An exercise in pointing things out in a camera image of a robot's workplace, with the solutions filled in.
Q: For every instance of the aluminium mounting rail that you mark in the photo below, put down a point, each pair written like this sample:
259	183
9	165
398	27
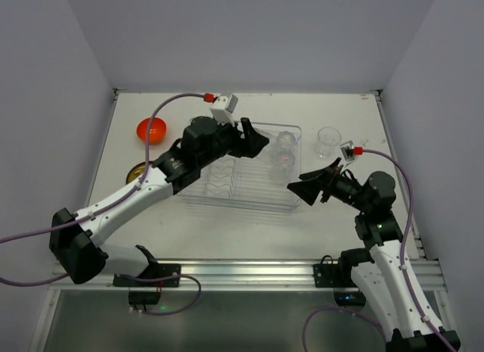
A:
257	275

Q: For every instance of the yellow patterned plate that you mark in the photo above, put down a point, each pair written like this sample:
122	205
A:
137	173

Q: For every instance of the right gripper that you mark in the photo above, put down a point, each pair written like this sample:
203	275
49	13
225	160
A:
330	184

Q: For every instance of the clear plastic dish rack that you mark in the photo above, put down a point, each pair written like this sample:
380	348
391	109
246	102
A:
244	182

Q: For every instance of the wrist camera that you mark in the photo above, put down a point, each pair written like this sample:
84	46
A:
348	151
223	107

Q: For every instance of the orange bowl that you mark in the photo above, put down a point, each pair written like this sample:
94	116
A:
156	129

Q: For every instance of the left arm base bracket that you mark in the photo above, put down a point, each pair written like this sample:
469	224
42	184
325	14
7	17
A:
143	294

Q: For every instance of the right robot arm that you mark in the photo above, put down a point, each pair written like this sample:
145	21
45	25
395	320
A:
381	270

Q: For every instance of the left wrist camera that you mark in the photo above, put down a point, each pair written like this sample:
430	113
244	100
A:
223	107

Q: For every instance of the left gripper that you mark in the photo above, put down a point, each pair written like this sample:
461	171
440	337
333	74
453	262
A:
237	138

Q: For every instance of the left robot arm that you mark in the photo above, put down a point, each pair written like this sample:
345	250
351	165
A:
79	240

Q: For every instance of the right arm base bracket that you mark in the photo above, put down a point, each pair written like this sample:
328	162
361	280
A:
329	276

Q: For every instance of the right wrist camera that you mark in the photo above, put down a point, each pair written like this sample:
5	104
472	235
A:
348	151

